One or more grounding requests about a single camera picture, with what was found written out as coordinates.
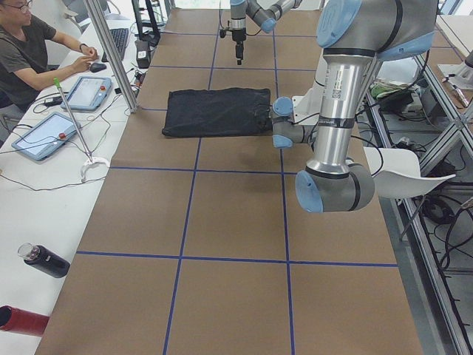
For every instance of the seated person dark shirt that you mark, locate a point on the seated person dark shirt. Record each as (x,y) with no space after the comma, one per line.
(24,58)

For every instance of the metal reacher grabber tool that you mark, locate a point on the metal reacher grabber tool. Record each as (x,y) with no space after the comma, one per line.
(91,160)

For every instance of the black computer mouse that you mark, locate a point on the black computer mouse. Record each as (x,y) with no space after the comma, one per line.
(97,67)

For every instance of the red bottle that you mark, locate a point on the red bottle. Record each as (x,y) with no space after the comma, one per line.
(19,321)

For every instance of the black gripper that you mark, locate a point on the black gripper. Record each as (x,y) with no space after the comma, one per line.
(237,35)

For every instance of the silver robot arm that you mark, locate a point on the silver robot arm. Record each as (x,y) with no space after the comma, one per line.
(265,19)
(352,34)

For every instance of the teach pendant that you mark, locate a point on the teach pendant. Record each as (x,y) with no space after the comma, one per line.
(46,137)
(88,93)

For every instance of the aluminium frame post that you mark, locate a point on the aluminium frame post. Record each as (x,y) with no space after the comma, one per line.
(101,27)

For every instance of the white plastic chair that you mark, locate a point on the white plastic chair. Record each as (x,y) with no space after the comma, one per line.
(397,173)

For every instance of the white pedestal base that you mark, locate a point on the white pedestal base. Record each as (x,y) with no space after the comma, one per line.
(306,108)

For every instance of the far teach pendant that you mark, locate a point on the far teach pendant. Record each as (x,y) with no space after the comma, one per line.
(88,93)

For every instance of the black keyboard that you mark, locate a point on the black keyboard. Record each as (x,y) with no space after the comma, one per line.
(120,37)

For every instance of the black graphic t-shirt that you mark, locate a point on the black graphic t-shirt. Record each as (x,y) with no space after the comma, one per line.
(217,113)

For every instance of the near teach pendant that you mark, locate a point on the near teach pendant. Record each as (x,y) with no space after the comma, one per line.
(46,137)

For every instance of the black bottle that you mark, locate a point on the black bottle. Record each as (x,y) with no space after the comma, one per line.
(44,260)

